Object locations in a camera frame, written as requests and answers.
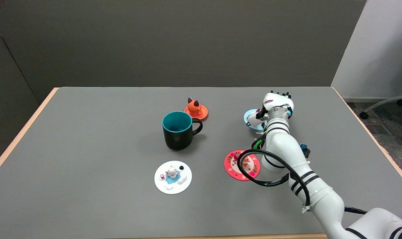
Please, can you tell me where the red cat cup lid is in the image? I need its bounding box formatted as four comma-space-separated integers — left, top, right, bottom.
224, 150, 261, 181

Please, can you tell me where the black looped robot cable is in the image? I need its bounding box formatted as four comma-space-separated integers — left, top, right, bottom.
236, 149, 311, 208

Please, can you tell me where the white cat cup lid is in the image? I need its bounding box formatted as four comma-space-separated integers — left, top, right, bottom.
154, 161, 192, 195

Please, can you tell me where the grey office chair base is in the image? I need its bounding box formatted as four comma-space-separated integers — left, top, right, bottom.
359, 74, 402, 120

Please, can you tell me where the floor vent grille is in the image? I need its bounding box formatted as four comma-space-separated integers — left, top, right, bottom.
367, 124, 393, 135

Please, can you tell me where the light blue rainbow cup lid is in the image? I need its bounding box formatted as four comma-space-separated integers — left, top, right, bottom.
243, 109, 266, 131

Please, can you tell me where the green and white cable bundle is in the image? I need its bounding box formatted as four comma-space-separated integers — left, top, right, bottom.
251, 130, 267, 150

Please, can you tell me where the black mug blue interior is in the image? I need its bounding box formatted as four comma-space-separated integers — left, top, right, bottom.
162, 111, 203, 150

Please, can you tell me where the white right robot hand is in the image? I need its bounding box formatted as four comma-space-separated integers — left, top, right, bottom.
247, 91, 294, 127

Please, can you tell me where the orange cat cup lid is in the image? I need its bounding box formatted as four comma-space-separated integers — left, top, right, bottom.
184, 97, 209, 121

